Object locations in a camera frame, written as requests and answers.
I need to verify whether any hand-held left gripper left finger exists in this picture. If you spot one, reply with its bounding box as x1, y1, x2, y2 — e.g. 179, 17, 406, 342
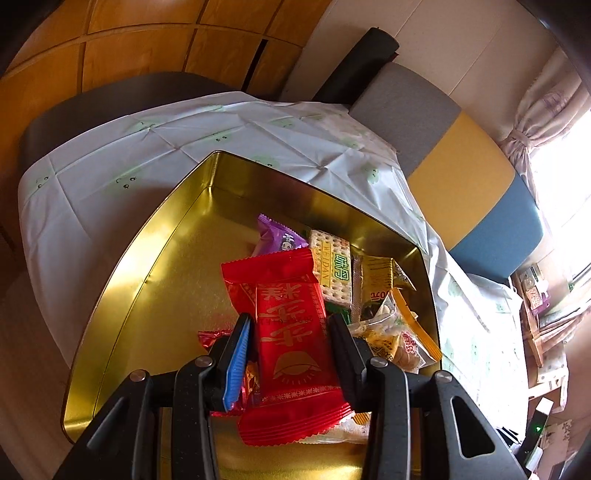
53, 313, 254, 480

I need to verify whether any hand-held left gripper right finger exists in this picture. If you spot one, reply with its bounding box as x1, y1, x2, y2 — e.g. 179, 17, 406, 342
327, 314, 527, 480

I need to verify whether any small red foil candy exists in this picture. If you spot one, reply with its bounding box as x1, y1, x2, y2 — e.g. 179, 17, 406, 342
198, 329, 234, 356

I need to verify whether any orange-edged seed packet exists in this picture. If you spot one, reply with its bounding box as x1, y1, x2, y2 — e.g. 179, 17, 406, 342
346, 286, 441, 374

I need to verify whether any large red snack packet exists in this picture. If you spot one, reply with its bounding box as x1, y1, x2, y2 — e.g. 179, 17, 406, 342
221, 248, 354, 447

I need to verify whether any yellow snack packet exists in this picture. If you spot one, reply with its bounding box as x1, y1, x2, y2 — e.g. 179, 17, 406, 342
353, 255, 416, 319

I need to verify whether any green yellow cracker packet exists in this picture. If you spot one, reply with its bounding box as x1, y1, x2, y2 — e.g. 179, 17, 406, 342
307, 229, 354, 319

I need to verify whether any gold tin box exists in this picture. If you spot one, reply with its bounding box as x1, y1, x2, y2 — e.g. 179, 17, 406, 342
60, 150, 444, 480

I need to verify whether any purple snack packet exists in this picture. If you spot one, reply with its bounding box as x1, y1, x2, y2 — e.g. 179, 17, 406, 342
252, 213, 309, 257

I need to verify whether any wooden side desk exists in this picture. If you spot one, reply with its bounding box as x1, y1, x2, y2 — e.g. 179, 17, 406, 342
519, 272, 591, 402

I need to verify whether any tissue box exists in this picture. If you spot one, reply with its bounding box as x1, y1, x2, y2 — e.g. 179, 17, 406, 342
517, 265, 548, 308

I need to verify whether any dark device with green light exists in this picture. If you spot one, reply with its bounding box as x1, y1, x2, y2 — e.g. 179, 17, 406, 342
517, 397, 555, 467

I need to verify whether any grey yellow blue chair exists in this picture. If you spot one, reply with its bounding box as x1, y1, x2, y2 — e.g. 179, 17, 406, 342
348, 62, 546, 284

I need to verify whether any white green-print tablecloth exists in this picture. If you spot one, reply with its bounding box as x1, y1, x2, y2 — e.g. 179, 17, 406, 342
17, 91, 527, 416

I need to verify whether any window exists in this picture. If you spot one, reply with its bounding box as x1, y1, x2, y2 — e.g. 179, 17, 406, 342
526, 106, 591, 287

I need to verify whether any black rolled mat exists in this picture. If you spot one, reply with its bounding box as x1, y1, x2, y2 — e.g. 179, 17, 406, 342
314, 28, 400, 107

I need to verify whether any patterned tied curtain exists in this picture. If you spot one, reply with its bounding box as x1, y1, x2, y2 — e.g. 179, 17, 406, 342
499, 48, 591, 181

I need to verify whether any wooden wardrobe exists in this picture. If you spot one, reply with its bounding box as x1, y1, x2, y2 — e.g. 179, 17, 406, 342
0, 0, 333, 278

